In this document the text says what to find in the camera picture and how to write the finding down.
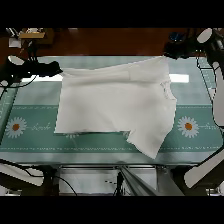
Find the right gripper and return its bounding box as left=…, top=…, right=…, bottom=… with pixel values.
left=162, top=43, right=186, bottom=61

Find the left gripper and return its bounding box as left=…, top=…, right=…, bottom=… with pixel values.
left=37, top=60, right=64, bottom=77

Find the white T-shirt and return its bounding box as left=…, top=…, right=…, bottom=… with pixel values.
left=54, top=55, right=178, bottom=160

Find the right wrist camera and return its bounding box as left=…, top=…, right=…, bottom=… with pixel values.
left=168, top=31, right=183, bottom=44

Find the black cable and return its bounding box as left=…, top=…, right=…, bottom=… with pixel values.
left=49, top=174, right=78, bottom=197

